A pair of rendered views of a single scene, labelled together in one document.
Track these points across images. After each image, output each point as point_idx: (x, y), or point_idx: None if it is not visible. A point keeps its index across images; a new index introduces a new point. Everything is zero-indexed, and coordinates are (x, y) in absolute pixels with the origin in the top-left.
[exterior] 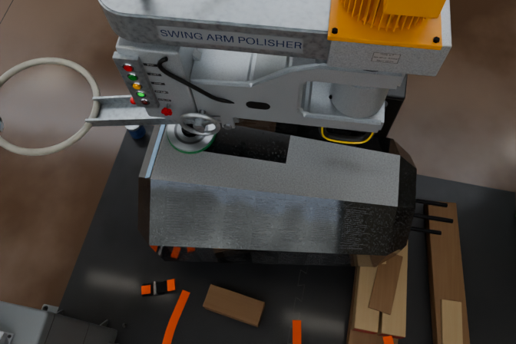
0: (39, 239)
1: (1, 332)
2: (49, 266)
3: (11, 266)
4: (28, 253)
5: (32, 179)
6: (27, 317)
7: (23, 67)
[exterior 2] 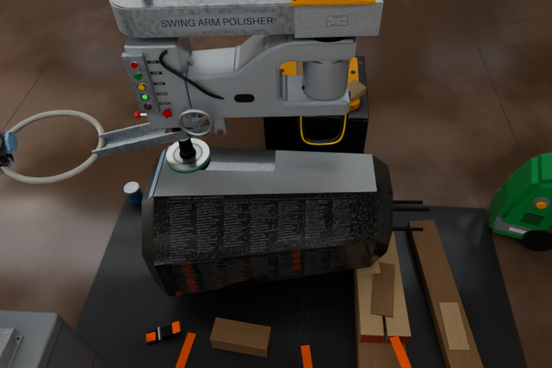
0: (39, 305)
1: (11, 328)
2: None
3: None
4: None
5: (33, 251)
6: (36, 320)
7: (34, 119)
